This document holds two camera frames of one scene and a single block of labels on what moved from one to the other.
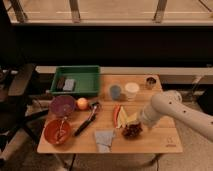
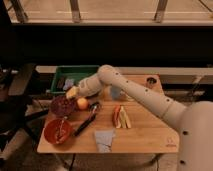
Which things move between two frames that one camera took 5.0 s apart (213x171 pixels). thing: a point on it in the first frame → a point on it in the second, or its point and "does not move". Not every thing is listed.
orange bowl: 58,132 does not move
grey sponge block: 69,85 does not move
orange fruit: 82,103 does not move
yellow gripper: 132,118 → 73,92
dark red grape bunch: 132,131 → 63,106
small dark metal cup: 151,82 does not move
